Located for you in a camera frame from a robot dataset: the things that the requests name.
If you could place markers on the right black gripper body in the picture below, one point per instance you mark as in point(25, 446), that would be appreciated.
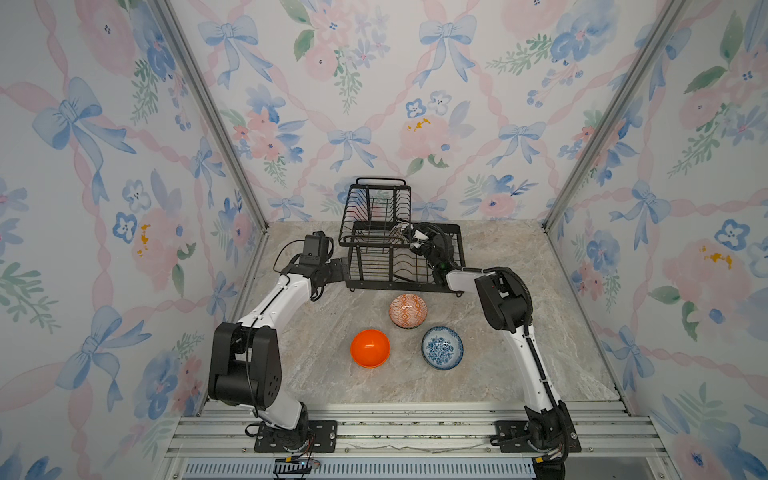
point(427, 249)

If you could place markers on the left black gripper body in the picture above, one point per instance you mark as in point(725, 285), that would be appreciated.
point(334, 272)

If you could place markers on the red patterned ceramic bowl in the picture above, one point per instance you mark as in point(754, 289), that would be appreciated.
point(408, 311)

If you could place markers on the orange plastic bowl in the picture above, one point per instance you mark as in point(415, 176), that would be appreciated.
point(370, 349)

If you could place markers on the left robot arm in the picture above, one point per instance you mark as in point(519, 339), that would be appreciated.
point(246, 369)

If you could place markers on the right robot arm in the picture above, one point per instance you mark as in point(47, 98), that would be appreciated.
point(507, 305)

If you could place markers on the blue floral ceramic bowl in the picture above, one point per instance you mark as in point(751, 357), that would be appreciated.
point(442, 348)

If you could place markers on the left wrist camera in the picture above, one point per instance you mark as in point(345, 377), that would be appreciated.
point(318, 248)

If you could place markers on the black wire dish rack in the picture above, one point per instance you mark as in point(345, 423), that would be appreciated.
point(378, 256)

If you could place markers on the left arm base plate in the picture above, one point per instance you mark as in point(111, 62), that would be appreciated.
point(312, 436)

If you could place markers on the aluminium rail frame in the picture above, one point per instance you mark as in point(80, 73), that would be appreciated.
point(418, 441)

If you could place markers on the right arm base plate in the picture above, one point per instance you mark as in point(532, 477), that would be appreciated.
point(517, 436)

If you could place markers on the left corner aluminium post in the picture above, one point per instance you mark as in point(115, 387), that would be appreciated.
point(179, 46)

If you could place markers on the corner aluminium post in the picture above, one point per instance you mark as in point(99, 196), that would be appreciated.
point(179, 46)
point(641, 66)

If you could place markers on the right corner aluminium post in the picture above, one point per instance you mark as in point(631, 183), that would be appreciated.
point(641, 66)

